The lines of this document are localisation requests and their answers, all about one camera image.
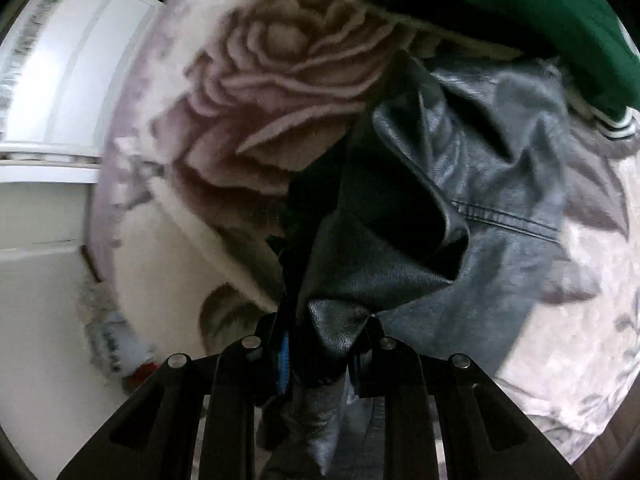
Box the rose pattern bed blanket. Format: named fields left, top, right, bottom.
left=89, top=0, right=639, bottom=477

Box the green sweatshirt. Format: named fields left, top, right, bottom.
left=364, top=0, right=639, bottom=140

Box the white wardrobe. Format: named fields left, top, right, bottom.
left=1, top=0, right=163, bottom=184

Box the white printed plastic bag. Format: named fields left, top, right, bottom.
left=76, top=282, right=155, bottom=379

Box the red small package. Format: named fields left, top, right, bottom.
left=122, top=361, right=160, bottom=394

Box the black leather jacket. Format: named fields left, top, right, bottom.
left=264, top=52, right=568, bottom=479

